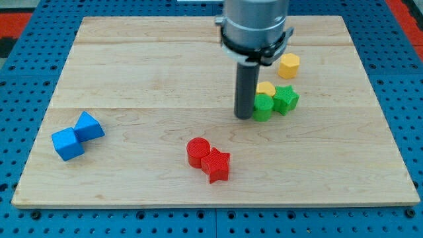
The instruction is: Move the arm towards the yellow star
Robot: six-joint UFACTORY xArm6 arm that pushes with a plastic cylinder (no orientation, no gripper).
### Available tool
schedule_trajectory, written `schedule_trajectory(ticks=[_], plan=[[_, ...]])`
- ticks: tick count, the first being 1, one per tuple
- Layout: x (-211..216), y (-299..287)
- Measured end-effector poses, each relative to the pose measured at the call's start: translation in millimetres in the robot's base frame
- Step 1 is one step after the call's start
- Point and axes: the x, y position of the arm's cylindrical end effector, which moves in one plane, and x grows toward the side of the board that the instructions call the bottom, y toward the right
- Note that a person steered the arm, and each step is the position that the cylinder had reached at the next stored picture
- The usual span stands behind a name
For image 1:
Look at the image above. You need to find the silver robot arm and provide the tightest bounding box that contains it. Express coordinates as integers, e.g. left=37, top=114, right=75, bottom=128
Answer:
left=215, top=0, right=293, bottom=66

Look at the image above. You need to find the red star block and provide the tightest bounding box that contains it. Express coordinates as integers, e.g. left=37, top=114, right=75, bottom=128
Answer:
left=201, top=147, right=231, bottom=184

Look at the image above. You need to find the yellow star block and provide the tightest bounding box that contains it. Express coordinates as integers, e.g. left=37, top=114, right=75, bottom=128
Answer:
left=256, top=81, right=276, bottom=97

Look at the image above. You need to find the green star block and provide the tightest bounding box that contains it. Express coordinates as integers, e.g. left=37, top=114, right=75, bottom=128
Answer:
left=273, top=85, right=299, bottom=116

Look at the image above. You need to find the red cylinder block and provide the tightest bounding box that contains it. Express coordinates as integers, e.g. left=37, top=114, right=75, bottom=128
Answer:
left=186, top=138, right=211, bottom=169

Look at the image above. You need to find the green cylinder block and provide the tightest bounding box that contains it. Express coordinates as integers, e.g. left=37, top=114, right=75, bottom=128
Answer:
left=252, top=94, right=274, bottom=122

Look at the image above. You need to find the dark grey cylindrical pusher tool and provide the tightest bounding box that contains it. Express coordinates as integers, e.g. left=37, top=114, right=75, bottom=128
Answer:
left=234, top=63, right=260, bottom=120

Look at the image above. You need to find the yellow hexagon block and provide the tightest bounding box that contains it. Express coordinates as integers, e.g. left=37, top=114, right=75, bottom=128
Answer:
left=278, top=53, right=300, bottom=79

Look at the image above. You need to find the blue triangle block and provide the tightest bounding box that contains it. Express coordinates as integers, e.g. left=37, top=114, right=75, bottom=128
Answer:
left=73, top=111, right=105, bottom=142

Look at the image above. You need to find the blue cube block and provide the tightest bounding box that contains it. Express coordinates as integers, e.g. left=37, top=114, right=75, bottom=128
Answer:
left=52, top=128, right=85, bottom=161

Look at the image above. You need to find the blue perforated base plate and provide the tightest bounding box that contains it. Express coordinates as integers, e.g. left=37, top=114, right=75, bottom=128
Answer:
left=1, top=0, right=422, bottom=237

